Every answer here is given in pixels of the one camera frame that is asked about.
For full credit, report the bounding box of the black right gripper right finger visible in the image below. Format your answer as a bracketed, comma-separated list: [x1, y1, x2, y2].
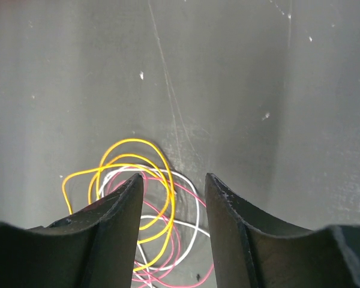
[205, 173, 360, 287]

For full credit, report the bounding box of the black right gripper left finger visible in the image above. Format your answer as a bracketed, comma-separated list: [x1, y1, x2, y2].
[0, 174, 143, 287]

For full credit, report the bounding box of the pink cable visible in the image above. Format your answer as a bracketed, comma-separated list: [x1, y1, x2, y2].
[106, 167, 214, 288]

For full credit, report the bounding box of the yellow cable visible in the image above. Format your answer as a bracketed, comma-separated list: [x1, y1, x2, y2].
[62, 138, 176, 272]

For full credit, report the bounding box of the white cable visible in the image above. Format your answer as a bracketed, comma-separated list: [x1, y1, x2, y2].
[98, 164, 211, 288]

